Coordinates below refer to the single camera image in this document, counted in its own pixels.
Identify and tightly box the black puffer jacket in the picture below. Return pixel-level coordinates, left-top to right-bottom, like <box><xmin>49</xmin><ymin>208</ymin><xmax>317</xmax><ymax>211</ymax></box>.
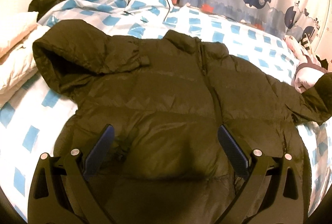
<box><xmin>33</xmin><ymin>20</ymin><xmax>331</xmax><ymax>223</ymax></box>

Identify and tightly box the pink clothing pile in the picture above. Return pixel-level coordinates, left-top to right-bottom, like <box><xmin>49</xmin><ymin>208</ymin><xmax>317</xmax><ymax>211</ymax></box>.
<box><xmin>283</xmin><ymin>34</ymin><xmax>328</xmax><ymax>93</ymax></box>

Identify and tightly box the blue white checkered bedsheet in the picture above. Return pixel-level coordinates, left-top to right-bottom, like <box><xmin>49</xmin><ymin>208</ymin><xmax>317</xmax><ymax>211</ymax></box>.
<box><xmin>1</xmin><ymin>0</ymin><xmax>331</xmax><ymax>218</ymax></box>

